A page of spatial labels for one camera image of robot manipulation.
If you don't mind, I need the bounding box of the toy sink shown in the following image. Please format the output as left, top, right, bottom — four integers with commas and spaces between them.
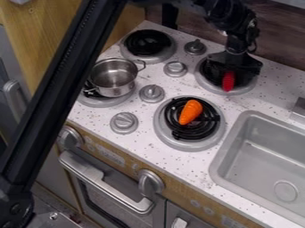
208, 110, 305, 227

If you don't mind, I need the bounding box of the black metal frame bar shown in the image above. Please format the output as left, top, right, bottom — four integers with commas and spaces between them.
0, 0, 131, 228

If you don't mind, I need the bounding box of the silver pot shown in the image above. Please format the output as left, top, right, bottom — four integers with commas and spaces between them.
83, 57, 148, 99

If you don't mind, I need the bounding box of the red fork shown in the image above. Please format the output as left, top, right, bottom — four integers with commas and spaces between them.
220, 70, 239, 94

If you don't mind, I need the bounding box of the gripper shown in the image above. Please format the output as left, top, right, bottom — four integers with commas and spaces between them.
203, 49, 265, 88

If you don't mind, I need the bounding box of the toy stove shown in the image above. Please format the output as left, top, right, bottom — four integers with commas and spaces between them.
76, 28, 260, 153

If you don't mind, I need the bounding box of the orange toy carrot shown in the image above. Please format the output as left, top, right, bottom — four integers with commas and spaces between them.
177, 99, 205, 126

